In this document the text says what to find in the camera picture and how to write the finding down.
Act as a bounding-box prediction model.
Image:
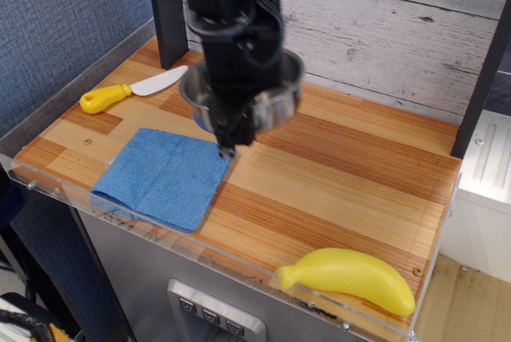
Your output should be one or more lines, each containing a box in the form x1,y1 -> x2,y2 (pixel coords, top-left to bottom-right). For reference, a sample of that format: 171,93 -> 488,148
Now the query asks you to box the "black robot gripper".
186,0 -> 284,159

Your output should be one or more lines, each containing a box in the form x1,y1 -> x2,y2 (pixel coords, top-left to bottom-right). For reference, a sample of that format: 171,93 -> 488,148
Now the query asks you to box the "small stainless steel pot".
180,50 -> 304,133

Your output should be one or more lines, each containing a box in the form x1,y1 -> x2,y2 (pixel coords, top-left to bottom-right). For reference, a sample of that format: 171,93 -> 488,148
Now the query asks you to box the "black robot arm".
185,0 -> 284,157

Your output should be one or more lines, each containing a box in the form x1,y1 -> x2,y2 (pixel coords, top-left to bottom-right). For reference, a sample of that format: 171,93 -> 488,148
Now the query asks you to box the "yellow plastic toy banana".
278,248 -> 416,316

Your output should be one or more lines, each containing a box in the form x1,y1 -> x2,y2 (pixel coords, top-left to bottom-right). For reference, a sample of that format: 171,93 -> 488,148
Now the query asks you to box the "blue folded cloth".
91,128 -> 230,233

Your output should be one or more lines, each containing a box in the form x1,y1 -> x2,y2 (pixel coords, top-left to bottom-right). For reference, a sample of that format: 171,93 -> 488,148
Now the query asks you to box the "clear acrylic edge guard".
0,141 -> 463,342

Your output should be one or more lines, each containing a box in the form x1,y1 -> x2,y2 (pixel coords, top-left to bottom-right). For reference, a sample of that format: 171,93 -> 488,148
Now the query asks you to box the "silver button control panel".
167,278 -> 267,341

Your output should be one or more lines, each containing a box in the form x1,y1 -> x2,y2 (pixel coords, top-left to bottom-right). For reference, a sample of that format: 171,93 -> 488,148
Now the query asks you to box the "white ribbed side unit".
440,110 -> 510,282

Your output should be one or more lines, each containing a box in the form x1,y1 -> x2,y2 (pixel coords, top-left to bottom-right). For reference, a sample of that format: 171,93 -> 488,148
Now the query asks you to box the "yellow-handled white toy knife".
79,66 -> 188,114

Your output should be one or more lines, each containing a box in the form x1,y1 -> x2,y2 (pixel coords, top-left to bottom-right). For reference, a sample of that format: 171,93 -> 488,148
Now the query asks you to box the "dark grey left post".
151,0 -> 188,70

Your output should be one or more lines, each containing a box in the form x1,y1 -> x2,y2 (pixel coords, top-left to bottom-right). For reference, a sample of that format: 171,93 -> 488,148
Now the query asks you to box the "dark grey post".
151,0 -> 188,70
450,0 -> 510,159

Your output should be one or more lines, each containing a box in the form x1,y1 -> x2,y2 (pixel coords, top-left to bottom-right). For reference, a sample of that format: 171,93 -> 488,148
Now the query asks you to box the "dark grey right post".
450,0 -> 510,159

